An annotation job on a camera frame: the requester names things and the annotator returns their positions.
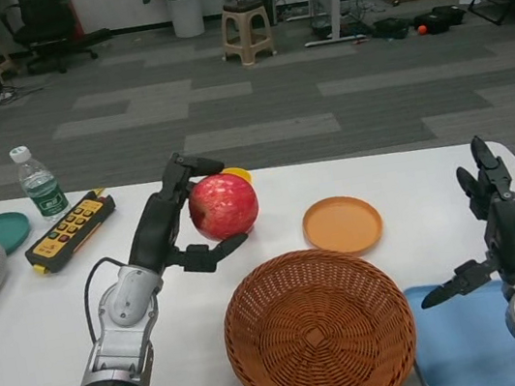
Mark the yellow black remote controller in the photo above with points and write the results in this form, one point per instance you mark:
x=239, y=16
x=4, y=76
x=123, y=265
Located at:
x=68, y=233

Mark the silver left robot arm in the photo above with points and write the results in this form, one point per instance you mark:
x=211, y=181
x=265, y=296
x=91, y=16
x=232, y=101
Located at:
x=116, y=352

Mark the beige plastic stool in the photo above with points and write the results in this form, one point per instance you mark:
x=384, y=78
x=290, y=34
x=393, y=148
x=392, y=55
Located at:
x=245, y=28

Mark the small black case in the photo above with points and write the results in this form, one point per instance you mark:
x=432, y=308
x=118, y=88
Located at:
x=390, y=29

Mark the clear water bottle green label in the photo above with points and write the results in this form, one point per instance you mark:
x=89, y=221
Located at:
x=41, y=188

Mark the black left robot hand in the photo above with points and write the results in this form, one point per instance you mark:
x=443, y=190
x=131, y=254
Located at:
x=156, y=233

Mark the red apple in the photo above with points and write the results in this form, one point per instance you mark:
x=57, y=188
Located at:
x=225, y=205

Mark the potted plant white pot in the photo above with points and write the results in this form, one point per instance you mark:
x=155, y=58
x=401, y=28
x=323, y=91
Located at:
x=186, y=15

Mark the orange ball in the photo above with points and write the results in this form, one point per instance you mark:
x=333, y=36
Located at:
x=422, y=30

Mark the black office chair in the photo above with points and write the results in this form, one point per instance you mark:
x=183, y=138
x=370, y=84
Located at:
x=47, y=25

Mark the large black case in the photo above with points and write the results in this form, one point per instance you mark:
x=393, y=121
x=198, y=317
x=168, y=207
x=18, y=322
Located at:
x=445, y=18

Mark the yellow plastic cup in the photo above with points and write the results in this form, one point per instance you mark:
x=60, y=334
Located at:
x=241, y=173

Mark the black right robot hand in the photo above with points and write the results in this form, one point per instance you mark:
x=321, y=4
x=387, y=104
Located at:
x=514, y=235

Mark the brown wicker basket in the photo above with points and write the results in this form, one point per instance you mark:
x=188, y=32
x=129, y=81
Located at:
x=319, y=335

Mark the orange plastic plate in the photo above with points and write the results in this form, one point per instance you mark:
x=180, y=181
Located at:
x=342, y=226

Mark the blue plastic tray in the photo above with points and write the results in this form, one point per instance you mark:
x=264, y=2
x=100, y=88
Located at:
x=469, y=350

